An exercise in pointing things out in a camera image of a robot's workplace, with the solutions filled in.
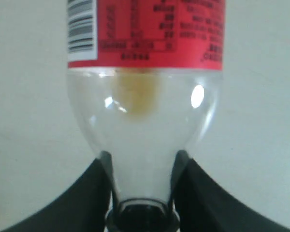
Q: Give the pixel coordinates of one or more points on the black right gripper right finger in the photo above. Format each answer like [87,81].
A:
[204,206]

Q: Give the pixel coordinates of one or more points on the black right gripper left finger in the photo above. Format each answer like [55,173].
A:
[81,208]

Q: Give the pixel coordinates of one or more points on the clear bottle red label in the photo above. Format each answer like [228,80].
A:
[143,80]

